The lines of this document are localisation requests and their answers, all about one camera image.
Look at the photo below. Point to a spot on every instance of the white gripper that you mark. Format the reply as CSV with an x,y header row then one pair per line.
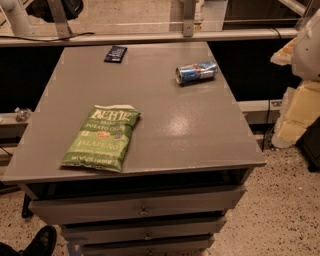
x,y
308,55

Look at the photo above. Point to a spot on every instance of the green kettle chips bag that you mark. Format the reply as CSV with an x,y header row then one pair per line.
x,y
103,138

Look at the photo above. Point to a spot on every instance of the bottom grey drawer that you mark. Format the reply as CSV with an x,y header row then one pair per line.
x,y
148,248

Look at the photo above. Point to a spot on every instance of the middle grey drawer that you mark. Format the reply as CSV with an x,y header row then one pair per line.
x,y
144,231

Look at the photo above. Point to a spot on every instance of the blue silver redbull can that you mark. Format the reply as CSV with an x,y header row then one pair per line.
x,y
196,72

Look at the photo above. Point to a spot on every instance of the top grey drawer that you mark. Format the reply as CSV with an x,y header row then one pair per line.
x,y
137,205

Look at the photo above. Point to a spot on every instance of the grey drawer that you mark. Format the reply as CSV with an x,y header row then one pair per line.
x,y
137,205
144,231
148,248

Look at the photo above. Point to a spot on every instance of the black bag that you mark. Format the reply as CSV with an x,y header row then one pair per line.
x,y
49,9

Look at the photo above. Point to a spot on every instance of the black shoe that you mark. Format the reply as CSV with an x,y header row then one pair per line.
x,y
43,244

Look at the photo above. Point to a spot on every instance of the grey metal rail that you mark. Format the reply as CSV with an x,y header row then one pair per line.
x,y
89,38

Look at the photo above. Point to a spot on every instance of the grey drawer cabinet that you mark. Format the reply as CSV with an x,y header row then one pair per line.
x,y
186,137

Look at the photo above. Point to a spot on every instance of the small crumpled shiny object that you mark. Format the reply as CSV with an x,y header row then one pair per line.
x,y
22,115

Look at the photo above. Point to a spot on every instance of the white pipe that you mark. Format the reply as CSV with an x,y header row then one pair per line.
x,y
17,17

